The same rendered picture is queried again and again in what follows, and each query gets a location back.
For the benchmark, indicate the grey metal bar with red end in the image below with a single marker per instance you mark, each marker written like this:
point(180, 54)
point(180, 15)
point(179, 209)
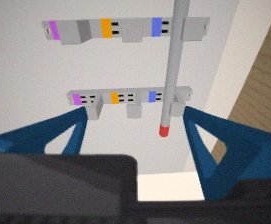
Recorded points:
point(181, 8)

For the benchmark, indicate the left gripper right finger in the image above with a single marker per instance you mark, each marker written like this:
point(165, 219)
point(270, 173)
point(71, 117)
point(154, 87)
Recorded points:
point(248, 152)

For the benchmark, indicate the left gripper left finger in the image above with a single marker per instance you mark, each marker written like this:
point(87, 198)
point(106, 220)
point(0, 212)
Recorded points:
point(32, 139)

